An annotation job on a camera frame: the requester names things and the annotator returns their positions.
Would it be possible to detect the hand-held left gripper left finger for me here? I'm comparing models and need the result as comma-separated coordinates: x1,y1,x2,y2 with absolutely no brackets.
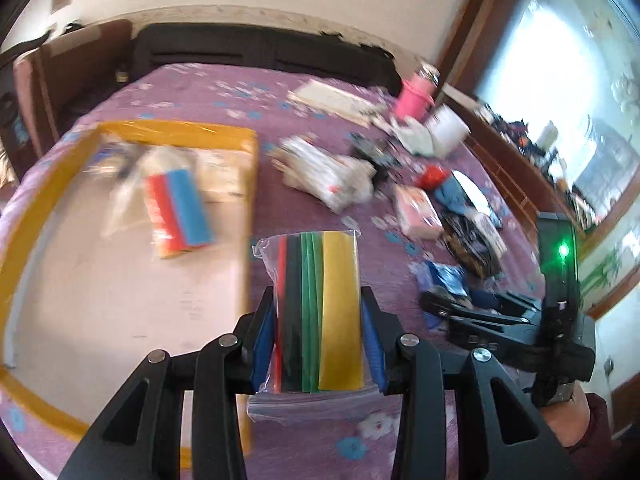
60,285,278,480

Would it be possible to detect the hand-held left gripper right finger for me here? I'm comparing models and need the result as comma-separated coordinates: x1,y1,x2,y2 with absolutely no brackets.
359,286,583,480

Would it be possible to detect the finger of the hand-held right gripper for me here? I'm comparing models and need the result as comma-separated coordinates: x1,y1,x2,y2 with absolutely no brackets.
420,291,542,361
500,292,543,326

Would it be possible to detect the bag of coloured sheets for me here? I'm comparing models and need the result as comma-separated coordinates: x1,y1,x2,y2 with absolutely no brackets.
247,230,381,423

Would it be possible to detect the light blue fuzzy cloth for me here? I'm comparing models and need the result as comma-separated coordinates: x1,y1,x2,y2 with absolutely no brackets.
414,260,473,303

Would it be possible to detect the black packet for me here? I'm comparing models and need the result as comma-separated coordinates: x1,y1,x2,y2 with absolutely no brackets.
442,212,505,280

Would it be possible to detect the pink tissue pack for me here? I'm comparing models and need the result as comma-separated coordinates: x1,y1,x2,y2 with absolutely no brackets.
392,185,443,238

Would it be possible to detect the cardboard box with yellow tape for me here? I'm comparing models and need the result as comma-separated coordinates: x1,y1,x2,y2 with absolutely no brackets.
0,120,261,468

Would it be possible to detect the red soft item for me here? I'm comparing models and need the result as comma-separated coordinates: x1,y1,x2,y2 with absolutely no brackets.
419,166,450,190

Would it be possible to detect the white plastic bag pack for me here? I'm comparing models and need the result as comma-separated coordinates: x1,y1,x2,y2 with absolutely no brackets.
272,135,376,213

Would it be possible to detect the cluttered wooden windowsill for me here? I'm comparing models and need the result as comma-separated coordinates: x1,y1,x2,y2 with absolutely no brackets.
440,85,593,241

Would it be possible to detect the red and blue sponge pack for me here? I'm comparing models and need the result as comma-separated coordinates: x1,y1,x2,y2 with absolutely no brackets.
102,147,216,261

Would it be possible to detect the white packet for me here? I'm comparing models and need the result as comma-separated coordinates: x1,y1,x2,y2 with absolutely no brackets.
196,151,249,202

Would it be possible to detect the window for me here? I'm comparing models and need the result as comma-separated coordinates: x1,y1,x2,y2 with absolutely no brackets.
475,0,640,241

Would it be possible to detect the white crumpled bag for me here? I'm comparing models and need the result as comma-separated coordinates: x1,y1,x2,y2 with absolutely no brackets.
390,117,436,157

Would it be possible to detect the pink bottle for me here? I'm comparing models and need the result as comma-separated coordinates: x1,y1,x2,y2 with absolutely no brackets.
392,62,442,118

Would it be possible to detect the purple flowered bed sheet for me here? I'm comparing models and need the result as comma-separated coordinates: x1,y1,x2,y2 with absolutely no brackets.
0,62,566,480

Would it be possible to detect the black headboard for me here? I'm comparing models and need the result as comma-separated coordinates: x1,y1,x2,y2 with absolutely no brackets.
132,24,402,96

